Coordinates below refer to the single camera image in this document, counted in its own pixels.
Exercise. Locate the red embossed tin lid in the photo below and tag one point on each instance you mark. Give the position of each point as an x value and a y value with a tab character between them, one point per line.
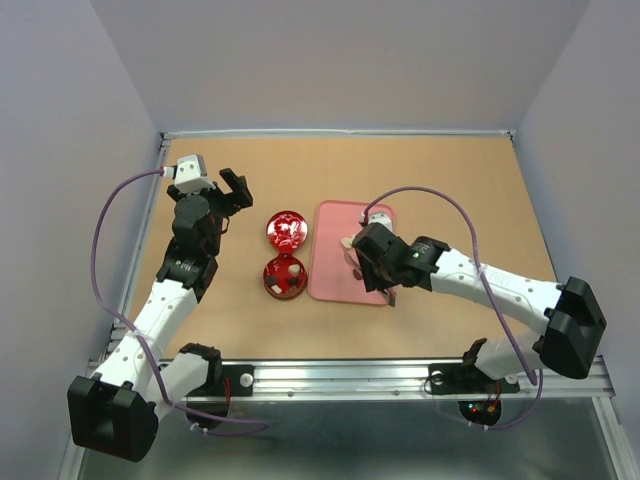
287	231

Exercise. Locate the red round tin box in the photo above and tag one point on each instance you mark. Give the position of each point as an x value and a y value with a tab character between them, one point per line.
285	277

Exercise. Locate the metal serving tongs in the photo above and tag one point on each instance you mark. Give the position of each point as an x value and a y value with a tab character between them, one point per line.
388	295

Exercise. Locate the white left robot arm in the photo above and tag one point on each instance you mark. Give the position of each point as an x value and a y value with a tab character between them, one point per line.
117	410

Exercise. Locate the white pear-shaped chocolate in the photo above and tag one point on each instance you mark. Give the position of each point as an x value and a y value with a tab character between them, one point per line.
347	242

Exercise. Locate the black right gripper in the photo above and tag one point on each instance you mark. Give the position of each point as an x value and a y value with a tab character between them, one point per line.
372	280

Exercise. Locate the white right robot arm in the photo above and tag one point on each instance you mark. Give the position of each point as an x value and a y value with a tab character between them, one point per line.
564	321

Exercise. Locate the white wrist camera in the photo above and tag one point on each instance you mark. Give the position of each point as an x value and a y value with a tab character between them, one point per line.
190	174
381	218

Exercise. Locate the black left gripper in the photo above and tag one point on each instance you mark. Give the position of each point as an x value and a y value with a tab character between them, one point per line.
238	199

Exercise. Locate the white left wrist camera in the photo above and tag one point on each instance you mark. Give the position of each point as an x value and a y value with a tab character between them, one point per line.
190	174

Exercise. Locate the pink plastic tray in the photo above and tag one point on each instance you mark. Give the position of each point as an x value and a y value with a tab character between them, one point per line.
330	277

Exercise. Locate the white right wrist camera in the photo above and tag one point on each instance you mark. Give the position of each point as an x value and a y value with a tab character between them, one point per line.
381	218

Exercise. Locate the aluminium mounting rail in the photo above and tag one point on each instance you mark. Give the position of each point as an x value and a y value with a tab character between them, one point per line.
359	380

